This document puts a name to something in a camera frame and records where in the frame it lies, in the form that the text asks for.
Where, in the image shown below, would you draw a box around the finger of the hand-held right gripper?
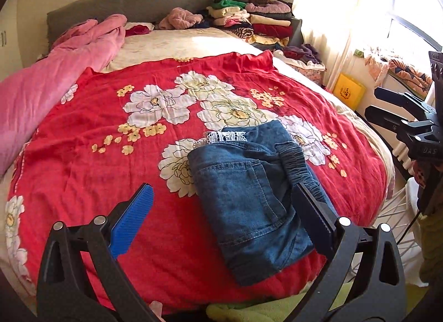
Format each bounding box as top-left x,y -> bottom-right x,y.
375,86 -> 435,112
364,105 -> 434,140

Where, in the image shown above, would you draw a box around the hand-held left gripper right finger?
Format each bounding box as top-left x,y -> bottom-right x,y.
291,182 -> 408,322

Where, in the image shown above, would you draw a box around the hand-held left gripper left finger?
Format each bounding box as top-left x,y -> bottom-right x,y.
36,182 -> 155,322

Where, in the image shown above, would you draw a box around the blue denim pants lace trim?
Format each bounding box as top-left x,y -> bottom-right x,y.
187,119 -> 339,287

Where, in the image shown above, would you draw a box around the floral cloth on windowsill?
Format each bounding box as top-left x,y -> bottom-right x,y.
363,45 -> 435,101

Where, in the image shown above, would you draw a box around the white radiator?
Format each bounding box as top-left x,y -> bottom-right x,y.
393,132 -> 416,171

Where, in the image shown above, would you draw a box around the yellow box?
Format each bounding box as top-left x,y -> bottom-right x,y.
333,73 -> 367,108

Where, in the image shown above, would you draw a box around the red floral blanket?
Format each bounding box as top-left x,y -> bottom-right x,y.
5,50 -> 389,316

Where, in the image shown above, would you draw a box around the floral laundry basket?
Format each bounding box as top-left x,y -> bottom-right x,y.
273,50 -> 328,84

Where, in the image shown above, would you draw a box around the white chair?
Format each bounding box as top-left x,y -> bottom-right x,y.
404,177 -> 428,288

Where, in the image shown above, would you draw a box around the purple clothes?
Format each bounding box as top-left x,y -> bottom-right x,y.
282,43 -> 321,65

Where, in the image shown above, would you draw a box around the white curtain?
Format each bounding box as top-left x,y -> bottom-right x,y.
294,0 -> 396,78

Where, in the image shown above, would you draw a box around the person's green clothing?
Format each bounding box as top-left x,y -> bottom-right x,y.
206,292 -> 351,322

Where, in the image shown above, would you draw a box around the stack of folded clothes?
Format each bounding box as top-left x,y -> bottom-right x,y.
202,0 -> 295,49

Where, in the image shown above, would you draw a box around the pink blanket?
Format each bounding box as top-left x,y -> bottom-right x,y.
0,14 -> 127,178

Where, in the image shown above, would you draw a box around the dark red cloth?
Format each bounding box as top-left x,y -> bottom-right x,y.
125,22 -> 155,37

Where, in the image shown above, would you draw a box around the pink fluffy cloth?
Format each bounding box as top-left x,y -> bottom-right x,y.
159,7 -> 205,31

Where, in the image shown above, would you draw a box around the cream wardrobe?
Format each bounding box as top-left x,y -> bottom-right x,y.
0,4 -> 25,81

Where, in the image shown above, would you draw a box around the grey upholstered headboard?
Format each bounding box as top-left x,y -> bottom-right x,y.
47,0 -> 217,51

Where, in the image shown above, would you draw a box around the white wire drying rack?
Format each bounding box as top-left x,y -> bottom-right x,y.
372,184 -> 427,262

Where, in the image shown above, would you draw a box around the dark window frame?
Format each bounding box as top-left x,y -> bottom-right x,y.
388,0 -> 443,53

